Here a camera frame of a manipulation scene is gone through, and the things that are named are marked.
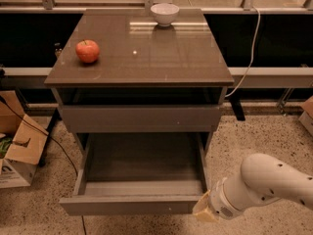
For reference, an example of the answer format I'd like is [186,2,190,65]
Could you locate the grey drawer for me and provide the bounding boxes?
[60,132,210,215]
[59,106,221,133]

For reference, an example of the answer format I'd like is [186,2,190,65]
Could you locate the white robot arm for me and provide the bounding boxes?
[193,153,313,222]

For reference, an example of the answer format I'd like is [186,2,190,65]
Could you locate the grey drawer cabinet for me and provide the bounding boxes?
[43,7,235,201]

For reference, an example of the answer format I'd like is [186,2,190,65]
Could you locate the grey top drawer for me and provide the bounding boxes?
[59,106,221,133]

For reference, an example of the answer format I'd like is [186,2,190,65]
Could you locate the cardboard box right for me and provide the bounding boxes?
[299,96,313,136]

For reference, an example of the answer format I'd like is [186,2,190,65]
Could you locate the open cardboard box left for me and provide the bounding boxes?
[0,91,48,188]

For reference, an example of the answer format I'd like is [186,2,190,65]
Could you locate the red apple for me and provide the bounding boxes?
[75,40,100,64]

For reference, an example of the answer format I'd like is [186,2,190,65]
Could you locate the white ceramic bowl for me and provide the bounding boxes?
[151,3,180,26]

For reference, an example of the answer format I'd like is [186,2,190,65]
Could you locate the white hanging cable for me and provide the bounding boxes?
[224,7,262,99]

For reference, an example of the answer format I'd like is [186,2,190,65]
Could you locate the black floor cable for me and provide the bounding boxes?
[0,95,88,235]

